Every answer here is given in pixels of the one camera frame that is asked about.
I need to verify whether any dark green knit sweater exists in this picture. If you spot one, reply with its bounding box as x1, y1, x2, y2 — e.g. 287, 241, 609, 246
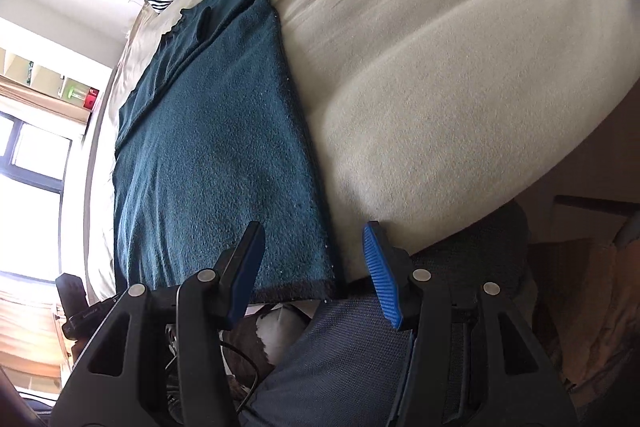
113, 0, 342, 303

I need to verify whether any beige curtain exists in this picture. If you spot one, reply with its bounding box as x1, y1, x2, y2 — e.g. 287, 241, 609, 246
1, 274, 67, 395

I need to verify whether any red box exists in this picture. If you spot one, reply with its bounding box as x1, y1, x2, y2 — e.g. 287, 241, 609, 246
84, 88, 100, 112

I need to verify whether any green lidded jar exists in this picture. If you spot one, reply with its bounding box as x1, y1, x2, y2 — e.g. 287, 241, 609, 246
61, 78, 90, 107

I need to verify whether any beige bed sheet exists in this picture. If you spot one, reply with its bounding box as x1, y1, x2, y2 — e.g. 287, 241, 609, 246
85, 0, 639, 301

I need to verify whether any window with dark frame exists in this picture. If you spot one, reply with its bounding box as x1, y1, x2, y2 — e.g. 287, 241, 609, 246
0, 113, 72, 282

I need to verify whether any white wall shelf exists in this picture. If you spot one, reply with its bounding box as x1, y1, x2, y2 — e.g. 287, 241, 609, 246
0, 49, 70, 103

